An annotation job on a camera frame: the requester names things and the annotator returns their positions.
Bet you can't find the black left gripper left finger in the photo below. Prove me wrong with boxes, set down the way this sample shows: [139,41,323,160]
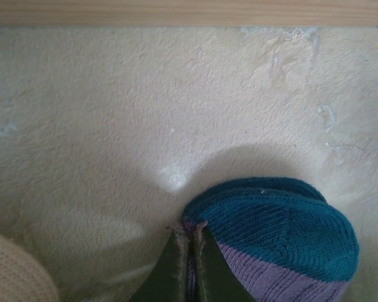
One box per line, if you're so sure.
[130,231,190,302]

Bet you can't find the wooden divided tray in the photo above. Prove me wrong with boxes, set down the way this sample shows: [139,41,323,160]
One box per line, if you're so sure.
[0,0,378,28]

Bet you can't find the purple sock with beige toe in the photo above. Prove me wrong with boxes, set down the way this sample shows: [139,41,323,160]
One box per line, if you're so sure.
[0,225,58,302]

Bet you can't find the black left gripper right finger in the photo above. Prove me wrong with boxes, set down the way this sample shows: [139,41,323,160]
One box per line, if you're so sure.
[193,225,256,302]

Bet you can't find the purple sock with orange cuff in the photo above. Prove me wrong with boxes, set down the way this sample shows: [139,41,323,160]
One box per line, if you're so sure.
[175,177,360,302]

